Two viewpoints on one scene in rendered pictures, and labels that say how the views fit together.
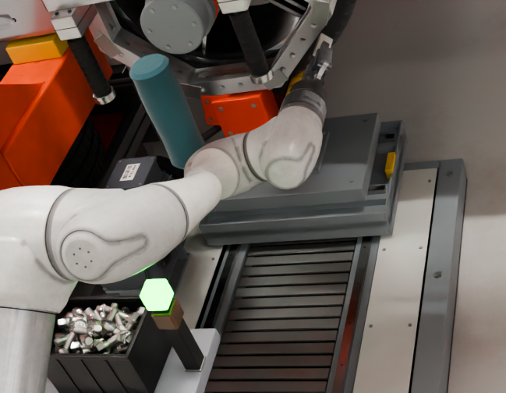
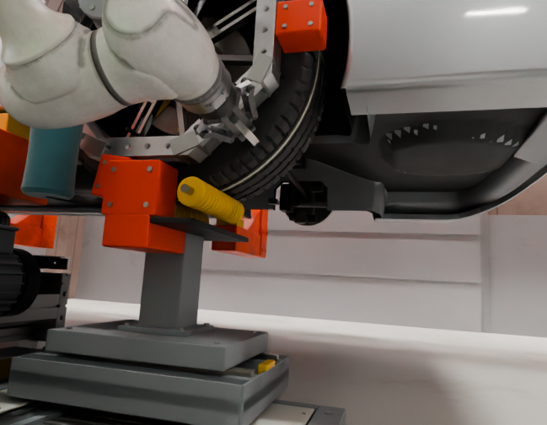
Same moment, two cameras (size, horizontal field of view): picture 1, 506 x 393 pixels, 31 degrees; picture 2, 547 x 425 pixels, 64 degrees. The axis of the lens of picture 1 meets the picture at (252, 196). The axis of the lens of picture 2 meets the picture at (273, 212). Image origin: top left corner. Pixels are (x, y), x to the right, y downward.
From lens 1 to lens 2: 1.57 m
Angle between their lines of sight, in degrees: 48
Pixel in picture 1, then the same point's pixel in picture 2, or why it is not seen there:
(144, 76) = not seen: hidden behind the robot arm
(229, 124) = (114, 191)
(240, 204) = (76, 341)
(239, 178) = (67, 41)
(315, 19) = (253, 73)
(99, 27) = not seen: hidden behind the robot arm
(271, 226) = (94, 378)
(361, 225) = (205, 403)
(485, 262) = not seen: outside the picture
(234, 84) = (141, 144)
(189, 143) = (54, 158)
